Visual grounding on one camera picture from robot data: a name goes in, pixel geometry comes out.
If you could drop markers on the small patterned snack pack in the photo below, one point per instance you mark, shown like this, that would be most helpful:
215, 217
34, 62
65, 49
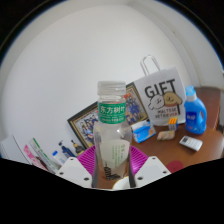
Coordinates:
166, 135

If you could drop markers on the flat round red coaster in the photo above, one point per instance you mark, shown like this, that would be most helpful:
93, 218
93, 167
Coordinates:
174, 166

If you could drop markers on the white remote control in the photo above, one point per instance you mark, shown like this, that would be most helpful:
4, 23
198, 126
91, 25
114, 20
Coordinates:
190, 143

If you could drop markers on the blue detergent jug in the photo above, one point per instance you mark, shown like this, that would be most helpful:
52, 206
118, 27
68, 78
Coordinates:
195, 116

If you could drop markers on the dark blue pump bottle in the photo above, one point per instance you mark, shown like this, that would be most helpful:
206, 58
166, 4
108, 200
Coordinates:
66, 150

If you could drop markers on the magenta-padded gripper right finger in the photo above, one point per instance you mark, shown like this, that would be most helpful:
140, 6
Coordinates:
151, 170

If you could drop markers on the white paper gift bag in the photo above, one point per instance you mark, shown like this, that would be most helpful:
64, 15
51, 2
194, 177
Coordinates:
161, 96

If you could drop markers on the colourful puzzle cube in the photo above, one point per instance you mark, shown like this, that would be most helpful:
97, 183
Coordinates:
172, 124

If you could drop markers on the dark bottle with yellow label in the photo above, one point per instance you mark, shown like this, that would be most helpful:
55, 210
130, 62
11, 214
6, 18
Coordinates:
78, 149

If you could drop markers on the brown wooden side table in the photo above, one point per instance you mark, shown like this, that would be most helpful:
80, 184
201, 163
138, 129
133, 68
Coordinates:
213, 103

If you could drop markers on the long green and white box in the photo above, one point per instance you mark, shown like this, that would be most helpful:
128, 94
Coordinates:
45, 156

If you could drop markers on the white bottle with blue cap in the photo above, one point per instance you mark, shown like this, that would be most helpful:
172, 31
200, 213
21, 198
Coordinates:
59, 158

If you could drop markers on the white flat board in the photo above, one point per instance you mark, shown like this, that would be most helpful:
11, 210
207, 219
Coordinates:
11, 148

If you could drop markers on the framed group photo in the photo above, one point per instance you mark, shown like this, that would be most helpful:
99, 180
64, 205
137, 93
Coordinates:
85, 125

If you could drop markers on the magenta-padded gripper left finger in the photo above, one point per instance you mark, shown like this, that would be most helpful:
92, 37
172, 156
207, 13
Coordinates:
73, 171

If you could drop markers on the clear green-labelled drink bottle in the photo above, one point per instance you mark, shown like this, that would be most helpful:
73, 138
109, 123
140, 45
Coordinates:
112, 133

